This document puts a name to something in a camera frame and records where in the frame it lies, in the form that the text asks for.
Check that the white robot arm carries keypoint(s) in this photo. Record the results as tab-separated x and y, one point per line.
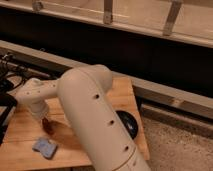
82	94

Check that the blue sponge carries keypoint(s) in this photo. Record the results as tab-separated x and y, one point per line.
45	147

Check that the metal frame rail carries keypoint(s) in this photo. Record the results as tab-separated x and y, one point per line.
179	99

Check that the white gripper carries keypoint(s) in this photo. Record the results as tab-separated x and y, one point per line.
39	110

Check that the black round plate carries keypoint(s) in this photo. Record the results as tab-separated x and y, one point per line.
129	122

